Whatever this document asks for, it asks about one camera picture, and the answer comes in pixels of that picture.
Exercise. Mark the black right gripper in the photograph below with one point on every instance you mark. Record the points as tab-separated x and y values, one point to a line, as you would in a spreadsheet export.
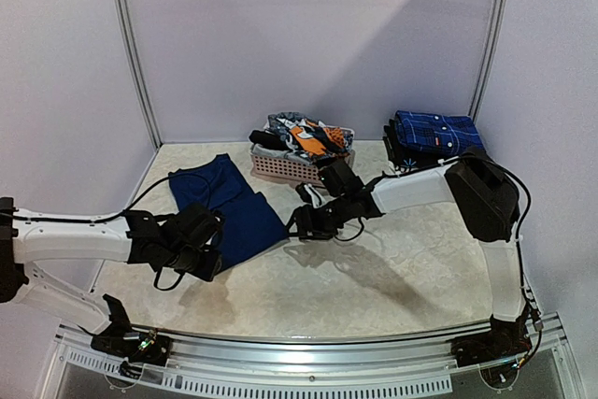
305	222

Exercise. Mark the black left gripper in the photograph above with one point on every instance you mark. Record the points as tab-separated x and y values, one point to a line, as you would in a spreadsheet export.
209	269

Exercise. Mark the navy blue Mickey t-shirt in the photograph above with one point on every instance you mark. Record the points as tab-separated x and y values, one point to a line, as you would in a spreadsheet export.
251	226

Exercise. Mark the orange patterned garment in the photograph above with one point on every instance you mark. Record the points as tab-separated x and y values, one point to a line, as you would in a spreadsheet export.
309	139

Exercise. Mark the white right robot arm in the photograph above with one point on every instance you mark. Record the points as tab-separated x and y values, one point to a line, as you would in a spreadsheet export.
486	194

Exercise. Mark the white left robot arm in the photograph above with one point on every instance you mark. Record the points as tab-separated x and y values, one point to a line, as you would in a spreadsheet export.
30	238

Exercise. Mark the pink perforated plastic basket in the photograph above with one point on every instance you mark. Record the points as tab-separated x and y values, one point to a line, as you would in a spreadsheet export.
307	171

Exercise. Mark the grey folded garment in basket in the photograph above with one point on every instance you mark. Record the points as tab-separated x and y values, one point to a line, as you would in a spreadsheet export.
288	155

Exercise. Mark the black garment in basket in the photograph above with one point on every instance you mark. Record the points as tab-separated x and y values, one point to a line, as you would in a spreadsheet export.
267	140

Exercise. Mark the black folded printed garment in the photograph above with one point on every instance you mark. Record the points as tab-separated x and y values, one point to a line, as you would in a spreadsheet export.
403	159

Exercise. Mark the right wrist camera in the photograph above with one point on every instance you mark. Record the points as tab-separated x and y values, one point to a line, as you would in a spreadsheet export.
310	195

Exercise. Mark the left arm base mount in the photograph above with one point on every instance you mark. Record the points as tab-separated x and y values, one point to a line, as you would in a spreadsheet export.
136	349

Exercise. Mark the aluminium front rail frame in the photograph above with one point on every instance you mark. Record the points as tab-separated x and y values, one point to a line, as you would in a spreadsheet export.
420	365

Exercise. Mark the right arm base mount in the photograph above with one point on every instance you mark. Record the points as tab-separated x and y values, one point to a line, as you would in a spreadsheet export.
501	352

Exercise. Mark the right aluminium corner post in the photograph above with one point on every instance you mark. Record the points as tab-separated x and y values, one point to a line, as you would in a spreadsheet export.
497	12

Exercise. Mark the aluminium corner post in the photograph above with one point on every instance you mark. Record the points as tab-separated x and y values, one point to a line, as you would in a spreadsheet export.
497	12
136	70

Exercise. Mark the left aluminium corner post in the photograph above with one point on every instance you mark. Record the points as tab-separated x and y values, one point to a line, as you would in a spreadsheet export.
136	70

